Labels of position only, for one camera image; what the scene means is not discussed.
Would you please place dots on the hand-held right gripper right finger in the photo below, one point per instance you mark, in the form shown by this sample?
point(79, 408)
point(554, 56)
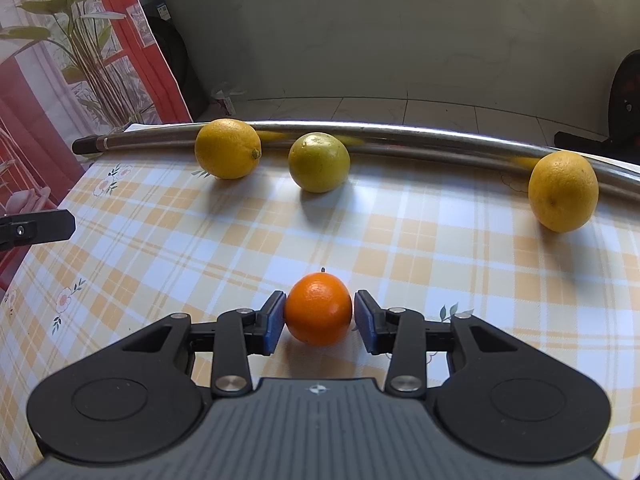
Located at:
point(365, 325)

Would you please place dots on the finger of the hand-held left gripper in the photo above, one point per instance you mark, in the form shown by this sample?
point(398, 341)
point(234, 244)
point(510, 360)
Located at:
point(50, 225)

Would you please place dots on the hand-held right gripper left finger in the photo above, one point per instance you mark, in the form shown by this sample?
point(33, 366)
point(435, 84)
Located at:
point(273, 325)

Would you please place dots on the orange tangerine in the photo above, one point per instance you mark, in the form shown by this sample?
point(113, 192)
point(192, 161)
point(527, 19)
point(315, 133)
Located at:
point(318, 310)

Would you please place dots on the checked floral tablecloth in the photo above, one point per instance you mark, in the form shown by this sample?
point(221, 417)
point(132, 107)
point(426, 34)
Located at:
point(200, 240)

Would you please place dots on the greenish yellow lemon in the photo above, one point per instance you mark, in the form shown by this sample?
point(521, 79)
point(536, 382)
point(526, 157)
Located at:
point(319, 162)

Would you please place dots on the long metal tube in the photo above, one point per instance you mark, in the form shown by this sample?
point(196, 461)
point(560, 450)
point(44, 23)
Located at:
point(425, 137)

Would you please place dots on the dark appliance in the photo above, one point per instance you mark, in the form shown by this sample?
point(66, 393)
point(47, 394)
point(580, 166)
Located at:
point(175, 60)

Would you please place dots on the crumpled plastic wrapper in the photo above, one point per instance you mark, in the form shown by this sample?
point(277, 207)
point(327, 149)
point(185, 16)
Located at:
point(226, 97)

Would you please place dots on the black round object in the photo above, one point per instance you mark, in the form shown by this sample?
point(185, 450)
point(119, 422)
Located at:
point(625, 105)

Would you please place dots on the printed wall poster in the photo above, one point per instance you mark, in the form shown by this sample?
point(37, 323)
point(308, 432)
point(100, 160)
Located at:
point(60, 85)

